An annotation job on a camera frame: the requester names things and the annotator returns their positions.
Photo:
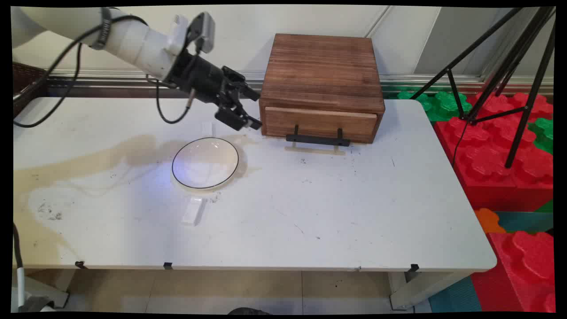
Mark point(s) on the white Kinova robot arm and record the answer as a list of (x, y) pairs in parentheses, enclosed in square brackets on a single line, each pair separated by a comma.
[(133, 40)]

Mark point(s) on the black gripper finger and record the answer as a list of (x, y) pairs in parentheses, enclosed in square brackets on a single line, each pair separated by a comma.
[(237, 116), (243, 86)]

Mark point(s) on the white table leg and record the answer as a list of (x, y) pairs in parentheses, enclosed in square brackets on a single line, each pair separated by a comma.
[(421, 288)]

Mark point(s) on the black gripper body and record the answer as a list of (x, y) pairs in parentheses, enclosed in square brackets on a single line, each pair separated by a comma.
[(201, 77)]

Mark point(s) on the dark wooden drawer cabinet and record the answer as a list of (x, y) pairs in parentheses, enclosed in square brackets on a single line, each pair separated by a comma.
[(323, 71)]

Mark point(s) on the orange foam block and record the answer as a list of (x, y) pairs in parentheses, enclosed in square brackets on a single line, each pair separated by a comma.
[(487, 220)]

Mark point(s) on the brown woven basket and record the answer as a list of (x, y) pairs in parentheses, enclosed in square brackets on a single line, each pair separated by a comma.
[(26, 79)]

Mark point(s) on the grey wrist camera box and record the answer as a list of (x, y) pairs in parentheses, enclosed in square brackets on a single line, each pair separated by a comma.
[(203, 31)]

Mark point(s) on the wooden cabinet door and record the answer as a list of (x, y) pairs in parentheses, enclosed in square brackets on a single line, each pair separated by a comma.
[(319, 120)]

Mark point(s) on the black tripod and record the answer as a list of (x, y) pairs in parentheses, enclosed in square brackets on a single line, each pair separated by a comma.
[(522, 71)]

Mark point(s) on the green foam block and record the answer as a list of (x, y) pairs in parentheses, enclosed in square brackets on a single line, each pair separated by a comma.
[(544, 133), (438, 104)]

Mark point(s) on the large red foam block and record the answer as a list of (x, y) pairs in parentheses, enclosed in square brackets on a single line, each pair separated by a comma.
[(487, 164)]

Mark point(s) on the white bowl with black rim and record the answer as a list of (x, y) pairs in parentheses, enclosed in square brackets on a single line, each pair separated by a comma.
[(205, 163)]

